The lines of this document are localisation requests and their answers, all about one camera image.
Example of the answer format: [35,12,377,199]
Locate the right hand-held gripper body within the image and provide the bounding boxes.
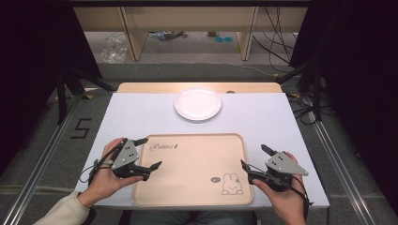
[248,151,310,193]

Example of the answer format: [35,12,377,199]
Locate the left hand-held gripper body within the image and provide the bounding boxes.
[111,137,152,182]

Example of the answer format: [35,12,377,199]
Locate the person's left hand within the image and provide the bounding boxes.
[77,137,145,209]

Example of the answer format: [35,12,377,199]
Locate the person's right hand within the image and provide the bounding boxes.
[252,151,308,225]

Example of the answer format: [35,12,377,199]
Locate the beige tray with rabbit print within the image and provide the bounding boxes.
[131,133,254,207]

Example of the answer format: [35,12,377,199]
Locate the white round plate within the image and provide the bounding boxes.
[174,86,223,122]

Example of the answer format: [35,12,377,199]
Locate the black metal stand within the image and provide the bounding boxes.
[55,64,115,127]
[274,57,324,122]

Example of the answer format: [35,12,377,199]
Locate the clear plastic bag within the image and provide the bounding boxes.
[99,32,130,65]

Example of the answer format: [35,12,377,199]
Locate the dark bundle under desk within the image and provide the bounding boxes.
[147,30,189,41]

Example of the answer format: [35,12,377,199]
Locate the right hand-held gripper cable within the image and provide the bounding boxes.
[289,175,314,221]

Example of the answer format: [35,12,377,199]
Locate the hand-held gripper cable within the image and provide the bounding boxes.
[79,145,126,186]
[289,175,314,221]

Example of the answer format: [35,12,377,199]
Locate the left hand-held gripper cable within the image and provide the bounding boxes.
[79,145,126,186]

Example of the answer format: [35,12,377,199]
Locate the black cables on floor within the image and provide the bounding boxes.
[286,93,334,127]

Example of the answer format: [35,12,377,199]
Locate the metal floor rail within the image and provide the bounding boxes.
[303,93,378,225]
[0,98,81,225]

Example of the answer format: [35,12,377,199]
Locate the hanging black cables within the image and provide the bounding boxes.
[251,6,299,75]

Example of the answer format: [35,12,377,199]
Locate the light wooden desk frame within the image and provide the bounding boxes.
[72,5,310,62]

